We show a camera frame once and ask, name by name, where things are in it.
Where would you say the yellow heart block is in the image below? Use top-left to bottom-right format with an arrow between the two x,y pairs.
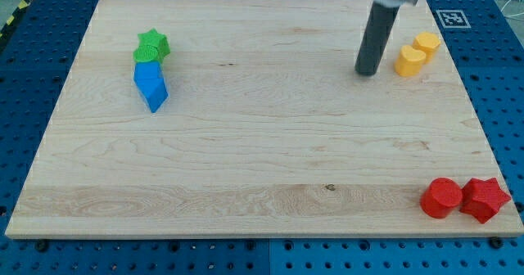
394,45 -> 427,77

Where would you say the blue triangular prism block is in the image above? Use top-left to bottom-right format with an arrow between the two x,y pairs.
135,79 -> 169,113

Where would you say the green star block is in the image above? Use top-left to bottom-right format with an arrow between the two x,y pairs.
138,28 -> 170,63

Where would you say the red star block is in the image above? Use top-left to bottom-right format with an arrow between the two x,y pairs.
459,178 -> 511,224

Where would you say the red cylinder block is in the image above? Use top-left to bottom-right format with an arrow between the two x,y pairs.
419,178 -> 463,219

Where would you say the yellow black hazard tape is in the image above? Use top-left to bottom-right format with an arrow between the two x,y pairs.
1,0 -> 31,38

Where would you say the green cylinder block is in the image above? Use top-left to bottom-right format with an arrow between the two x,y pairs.
133,45 -> 159,63

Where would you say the white cable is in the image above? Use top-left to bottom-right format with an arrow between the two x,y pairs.
499,0 -> 524,21

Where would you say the light wooden board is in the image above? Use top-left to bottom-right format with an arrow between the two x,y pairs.
6,0 -> 523,239

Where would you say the blue cube block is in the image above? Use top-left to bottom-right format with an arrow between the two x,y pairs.
133,61 -> 163,92

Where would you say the black white fiducial tag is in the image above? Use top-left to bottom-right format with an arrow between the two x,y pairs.
436,9 -> 471,29

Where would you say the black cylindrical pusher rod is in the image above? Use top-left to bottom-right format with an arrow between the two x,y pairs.
355,1 -> 400,76

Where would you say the yellow hexagon block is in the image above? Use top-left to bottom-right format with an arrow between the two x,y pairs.
413,32 -> 441,64

